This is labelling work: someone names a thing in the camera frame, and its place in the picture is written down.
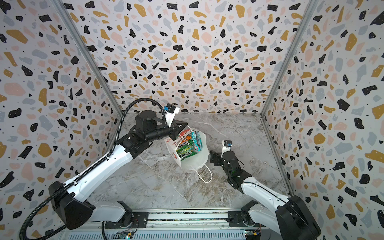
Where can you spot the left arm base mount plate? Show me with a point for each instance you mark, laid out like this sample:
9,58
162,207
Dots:
136,220

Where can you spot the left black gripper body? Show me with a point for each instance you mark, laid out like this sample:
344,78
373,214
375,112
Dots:
162,131

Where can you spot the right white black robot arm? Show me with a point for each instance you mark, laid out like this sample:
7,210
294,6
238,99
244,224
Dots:
287,216

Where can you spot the teal Fox's mint candy bag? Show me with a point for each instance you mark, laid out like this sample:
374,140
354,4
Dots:
197,141

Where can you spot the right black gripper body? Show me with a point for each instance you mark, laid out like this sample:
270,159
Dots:
222,157

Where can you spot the small circuit board with wires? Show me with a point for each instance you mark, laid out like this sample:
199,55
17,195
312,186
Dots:
123,236

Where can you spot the right aluminium corner post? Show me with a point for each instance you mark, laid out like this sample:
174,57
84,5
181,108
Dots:
312,4

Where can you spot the green candy bag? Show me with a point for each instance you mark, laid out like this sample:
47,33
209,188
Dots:
186,148

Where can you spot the left aluminium corner post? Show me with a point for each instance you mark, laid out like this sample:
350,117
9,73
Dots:
65,16

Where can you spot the white floral paper bag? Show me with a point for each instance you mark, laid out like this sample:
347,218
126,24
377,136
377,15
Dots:
195,162

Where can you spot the aluminium corner post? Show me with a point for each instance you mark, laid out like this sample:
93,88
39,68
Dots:
312,4
65,16

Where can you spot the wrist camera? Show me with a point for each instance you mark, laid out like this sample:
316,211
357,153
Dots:
226,146
170,112

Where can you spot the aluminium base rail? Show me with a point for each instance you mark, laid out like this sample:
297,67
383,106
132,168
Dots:
179,224

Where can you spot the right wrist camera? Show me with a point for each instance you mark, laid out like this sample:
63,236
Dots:
226,146

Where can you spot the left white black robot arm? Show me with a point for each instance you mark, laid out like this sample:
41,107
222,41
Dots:
73,206

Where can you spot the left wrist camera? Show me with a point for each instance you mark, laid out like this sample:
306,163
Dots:
170,112

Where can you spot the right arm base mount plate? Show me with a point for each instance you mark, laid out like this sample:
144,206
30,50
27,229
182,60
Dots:
239,219

